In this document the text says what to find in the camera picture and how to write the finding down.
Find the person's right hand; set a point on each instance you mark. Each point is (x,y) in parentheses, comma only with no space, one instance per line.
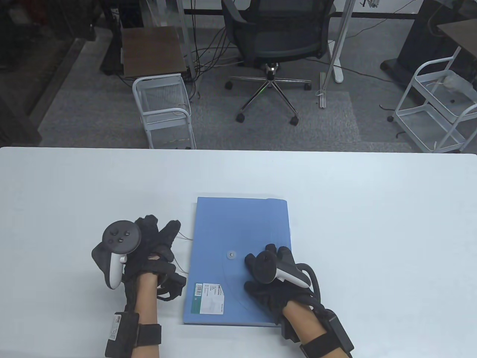
(283,294)

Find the person's left hand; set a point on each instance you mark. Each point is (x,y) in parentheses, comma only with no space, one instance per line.
(152,246)

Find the person's left forearm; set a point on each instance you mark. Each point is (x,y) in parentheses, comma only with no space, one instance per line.
(145,298)

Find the white black right controller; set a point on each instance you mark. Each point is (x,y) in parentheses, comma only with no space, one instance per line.
(268,268)

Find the white black controller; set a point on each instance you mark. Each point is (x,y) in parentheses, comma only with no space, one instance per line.
(121,236)
(268,268)

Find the white black left controller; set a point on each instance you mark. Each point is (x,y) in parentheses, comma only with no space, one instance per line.
(121,236)

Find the brown wooden side table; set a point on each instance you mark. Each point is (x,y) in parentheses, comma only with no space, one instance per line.
(152,50)

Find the black desk leg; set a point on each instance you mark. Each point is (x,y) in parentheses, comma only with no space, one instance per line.
(111,44)

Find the thin white desk leg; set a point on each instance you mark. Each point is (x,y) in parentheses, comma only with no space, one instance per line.
(186,37)

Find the black office chair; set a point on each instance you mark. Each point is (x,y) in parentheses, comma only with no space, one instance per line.
(279,37)

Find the white desk leg with foot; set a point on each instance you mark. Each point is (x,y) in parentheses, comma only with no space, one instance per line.
(337,48)

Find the clear plastic bag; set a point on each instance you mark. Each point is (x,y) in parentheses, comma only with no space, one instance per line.
(456,85)

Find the black desk base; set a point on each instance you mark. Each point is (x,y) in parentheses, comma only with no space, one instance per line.
(417,41)

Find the brown desk top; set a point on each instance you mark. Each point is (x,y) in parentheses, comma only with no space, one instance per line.
(462,35)

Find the white metal rail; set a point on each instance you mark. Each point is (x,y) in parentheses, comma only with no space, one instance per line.
(322,93)

